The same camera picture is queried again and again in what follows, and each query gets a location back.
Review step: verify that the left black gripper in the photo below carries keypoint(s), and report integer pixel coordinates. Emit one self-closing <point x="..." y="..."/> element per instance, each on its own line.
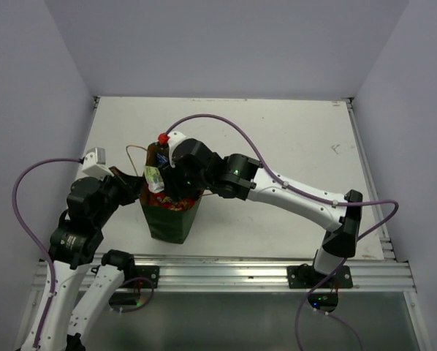
<point x="130" y="185"/>

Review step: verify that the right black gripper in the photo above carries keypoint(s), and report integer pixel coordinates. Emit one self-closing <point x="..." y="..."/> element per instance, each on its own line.
<point x="172" y="186"/>

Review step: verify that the small green snack packet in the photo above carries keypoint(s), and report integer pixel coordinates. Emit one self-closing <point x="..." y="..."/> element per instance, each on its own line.
<point x="153" y="179"/>

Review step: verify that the red snack packet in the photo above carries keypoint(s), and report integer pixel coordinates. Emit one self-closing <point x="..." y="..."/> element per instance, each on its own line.
<point x="161" y="200"/>

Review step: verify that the green paper bag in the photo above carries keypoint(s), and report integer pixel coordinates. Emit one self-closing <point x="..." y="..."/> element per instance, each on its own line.
<point x="168" y="226"/>

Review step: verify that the blue chips bag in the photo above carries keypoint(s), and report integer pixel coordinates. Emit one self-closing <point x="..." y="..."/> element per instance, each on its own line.
<point x="161" y="159"/>

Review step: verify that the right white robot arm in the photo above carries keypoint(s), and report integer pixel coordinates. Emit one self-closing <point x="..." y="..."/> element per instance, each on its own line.
<point x="244" y="178"/>

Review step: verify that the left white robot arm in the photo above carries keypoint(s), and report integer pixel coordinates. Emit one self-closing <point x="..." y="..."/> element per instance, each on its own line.
<point x="64" y="319"/>

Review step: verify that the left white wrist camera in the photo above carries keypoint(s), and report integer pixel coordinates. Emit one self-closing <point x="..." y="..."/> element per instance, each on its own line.
<point x="94" y="163"/>

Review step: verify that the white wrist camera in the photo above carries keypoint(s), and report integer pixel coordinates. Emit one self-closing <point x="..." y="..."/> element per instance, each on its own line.
<point x="94" y="163"/>
<point x="168" y="143"/>

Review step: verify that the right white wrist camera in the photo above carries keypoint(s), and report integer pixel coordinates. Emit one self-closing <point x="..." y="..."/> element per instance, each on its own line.
<point x="168" y="143"/>

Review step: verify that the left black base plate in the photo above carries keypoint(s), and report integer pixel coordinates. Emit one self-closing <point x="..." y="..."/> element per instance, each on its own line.
<point x="149" y="273"/>

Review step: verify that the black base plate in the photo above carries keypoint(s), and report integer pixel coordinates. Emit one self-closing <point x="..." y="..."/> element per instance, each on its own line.
<point x="149" y="273"/>
<point x="305" y="277"/>

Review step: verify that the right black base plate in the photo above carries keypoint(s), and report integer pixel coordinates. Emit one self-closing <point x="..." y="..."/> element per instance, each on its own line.
<point x="305" y="277"/>

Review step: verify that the aluminium mounting rail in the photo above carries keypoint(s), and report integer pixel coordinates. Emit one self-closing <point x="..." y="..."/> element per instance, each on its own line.
<point x="258" y="275"/>

